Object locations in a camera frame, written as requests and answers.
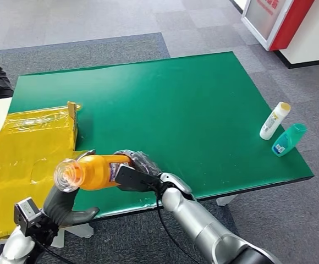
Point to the green table mat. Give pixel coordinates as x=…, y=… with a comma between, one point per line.
x=162, y=109

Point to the red and white cabinet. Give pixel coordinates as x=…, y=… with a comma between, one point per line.
x=283, y=25

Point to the white table foot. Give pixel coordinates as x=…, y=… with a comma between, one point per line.
x=227, y=199
x=76, y=231

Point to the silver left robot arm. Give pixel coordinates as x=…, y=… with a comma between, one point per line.
x=19, y=247

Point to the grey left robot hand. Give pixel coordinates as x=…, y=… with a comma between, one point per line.
x=60, y=207

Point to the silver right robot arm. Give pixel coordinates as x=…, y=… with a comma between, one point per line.
x=212, y=229

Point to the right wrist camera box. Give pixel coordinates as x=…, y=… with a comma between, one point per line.
x=134, y=179

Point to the yellow taped cardboard box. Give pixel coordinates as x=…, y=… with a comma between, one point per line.
x=24, y=153

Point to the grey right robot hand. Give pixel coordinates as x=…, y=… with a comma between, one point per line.
x=145, y=164

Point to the orange bottle with clear cap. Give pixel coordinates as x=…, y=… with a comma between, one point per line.
x=93, y=173

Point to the white bottle with yellow cap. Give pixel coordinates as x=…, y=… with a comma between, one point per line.
x=273, y=121

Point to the teal translucent bottle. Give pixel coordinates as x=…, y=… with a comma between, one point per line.
x=288, y=140

